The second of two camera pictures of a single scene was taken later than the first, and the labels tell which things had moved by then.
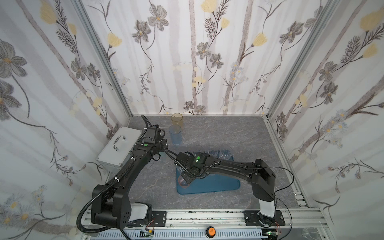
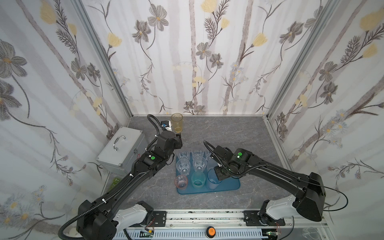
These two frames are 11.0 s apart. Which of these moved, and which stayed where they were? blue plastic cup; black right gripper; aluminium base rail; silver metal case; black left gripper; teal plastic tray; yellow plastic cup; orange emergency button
Moved: blue plastic cup; black right gripper; black left gripper
Stayed: aluminium base rail; orange emergency button; silver metal case; teal plastic tray; yellow plastic cup
